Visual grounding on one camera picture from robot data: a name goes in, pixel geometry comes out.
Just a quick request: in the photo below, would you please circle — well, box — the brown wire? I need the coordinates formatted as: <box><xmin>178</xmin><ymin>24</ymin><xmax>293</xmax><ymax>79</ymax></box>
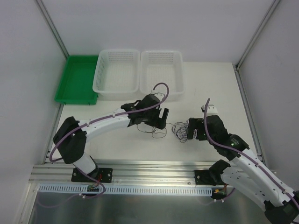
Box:
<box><xmin>136</xmin><ymin>123</ymin><xmax>168</xmax><ymax>139</ymax></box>

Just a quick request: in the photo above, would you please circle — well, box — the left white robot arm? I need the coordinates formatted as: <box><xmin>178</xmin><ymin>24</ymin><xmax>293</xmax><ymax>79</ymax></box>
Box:
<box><xmin>53</xmin><ymin>94</ymin><xmax>169</xmax><ymax>182</ymax></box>

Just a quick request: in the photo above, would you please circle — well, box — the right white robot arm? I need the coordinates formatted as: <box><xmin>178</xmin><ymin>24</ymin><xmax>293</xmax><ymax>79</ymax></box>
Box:
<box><xmin>187</xmin><ymin>115</ymin><xmax>299</xmax><ymax>224</ymax></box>

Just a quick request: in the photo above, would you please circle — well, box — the right white plastic basket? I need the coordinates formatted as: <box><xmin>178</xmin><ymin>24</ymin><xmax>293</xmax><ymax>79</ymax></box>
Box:
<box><xmin>139</xmin><ymin>50</ymin><xmax>185</xmax><ymax>102</ymax></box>

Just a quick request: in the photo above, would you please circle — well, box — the white plastic basket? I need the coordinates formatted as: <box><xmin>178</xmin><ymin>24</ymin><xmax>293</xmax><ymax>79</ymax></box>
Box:
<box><xmin>139</xmin><ymin>50</ymin><xmax>185</xmax><ymax>102</ymax></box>
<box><xmin>93</xmin><ymin>49</ymin><xmax>140</xmax><ymax>100</ymax></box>

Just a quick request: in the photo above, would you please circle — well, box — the left white plastic basket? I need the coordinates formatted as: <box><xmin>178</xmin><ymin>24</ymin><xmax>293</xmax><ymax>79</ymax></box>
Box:
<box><xmin>93</xmin><ymin>49</ymin><xmax>140</xmax><ymax>100</ymax></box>

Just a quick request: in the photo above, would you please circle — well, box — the green plastic tray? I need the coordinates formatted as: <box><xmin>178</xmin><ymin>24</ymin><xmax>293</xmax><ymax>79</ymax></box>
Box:
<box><xmin>55</xmin><ymin>55</ymin><xmax>98</xmax><ymax>105</ymax></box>

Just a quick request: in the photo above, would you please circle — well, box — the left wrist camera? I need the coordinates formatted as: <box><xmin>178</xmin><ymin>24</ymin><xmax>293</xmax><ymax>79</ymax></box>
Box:
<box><xmin>155</xmin><ymin>92</ymin><xmax>165</xmax><ymax>98</ymax></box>

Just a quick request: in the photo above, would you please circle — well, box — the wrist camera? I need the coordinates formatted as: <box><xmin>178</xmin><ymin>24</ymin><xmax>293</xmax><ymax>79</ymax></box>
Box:
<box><xmin>155</xmin><ymin>92</ymin><xmax>165</xmax><ymax>98</ymax></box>
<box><xmin>201</xmin><ymin>105</ymin><xmax>218</xmax><ymax>116</ymax></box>

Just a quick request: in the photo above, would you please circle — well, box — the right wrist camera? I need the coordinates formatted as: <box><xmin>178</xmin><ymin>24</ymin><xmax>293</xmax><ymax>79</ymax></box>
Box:
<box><xmin>201</xmin><ymin>105</ymin><xmax>218</xmax><ymax>116</ymax></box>

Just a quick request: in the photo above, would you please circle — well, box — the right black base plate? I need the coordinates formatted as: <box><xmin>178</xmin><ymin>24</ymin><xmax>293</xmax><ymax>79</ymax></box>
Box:
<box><xmin>194</xmin><ymin>170</ymin><xmax>215</xmax><ymax>186</ymax></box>

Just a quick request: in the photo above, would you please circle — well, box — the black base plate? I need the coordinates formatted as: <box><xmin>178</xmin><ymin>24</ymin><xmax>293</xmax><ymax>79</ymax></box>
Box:
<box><xmin>194</xmin><ymin>170</ymin><xmax>215</xmax><ymax>186</ymax></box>
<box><xmin>71</xmin><ymin>168</ymin><xmax>113</xmax><ymax>183</ymax></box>

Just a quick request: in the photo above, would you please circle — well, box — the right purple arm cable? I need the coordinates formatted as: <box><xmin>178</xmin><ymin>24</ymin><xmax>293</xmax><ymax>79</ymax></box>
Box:
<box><xmin>203</xmin><ymin>98</ymin><xmax>294</xmax><ymax>196</ymax></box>

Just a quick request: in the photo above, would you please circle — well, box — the aluminium mounting rail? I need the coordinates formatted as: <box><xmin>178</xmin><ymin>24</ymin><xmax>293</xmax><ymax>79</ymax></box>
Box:
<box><xmin>29</xmin><ymin>160</ymin><xmax>214</xmax><ymax>186</ymax></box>

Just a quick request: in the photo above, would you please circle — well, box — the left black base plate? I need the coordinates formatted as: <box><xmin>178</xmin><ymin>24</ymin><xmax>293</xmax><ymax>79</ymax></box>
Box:
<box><xmin>71</xmin><ymin>168</ymin><xmax>113</xmax><ymax>183</ymax></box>

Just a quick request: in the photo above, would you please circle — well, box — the white slotted cable duct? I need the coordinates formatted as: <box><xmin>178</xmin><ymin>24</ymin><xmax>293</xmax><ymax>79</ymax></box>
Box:
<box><xmin>38</xmin><ymin>183</ymin><xmax>212</xmax><ymax>196</ymax></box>

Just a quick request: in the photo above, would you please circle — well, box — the right aluminium frame post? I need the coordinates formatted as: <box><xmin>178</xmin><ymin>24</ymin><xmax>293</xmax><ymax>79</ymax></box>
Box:
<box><xmin>235</xmin><ymin>0</ymin><xmax>281</xmax><ymax>71</ymax></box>

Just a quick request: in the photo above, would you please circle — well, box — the aluminium frame post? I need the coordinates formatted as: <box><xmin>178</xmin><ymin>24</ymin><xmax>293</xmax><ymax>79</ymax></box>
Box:
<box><xmin>34</xmin><ymin>0</ymin><xmax>69</xmax><ymax>60</ymax></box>
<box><xmin>235</xmin><ymin>0</ymin><xmax>281</xmax><ymax>71</ymax></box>

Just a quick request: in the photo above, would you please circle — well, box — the left aluminium frame post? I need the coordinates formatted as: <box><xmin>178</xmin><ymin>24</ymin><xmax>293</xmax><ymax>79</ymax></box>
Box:
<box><xmin>34</xmin><ymin>0</ymin><xmax>69</xmax><ymax>60</ymax></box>

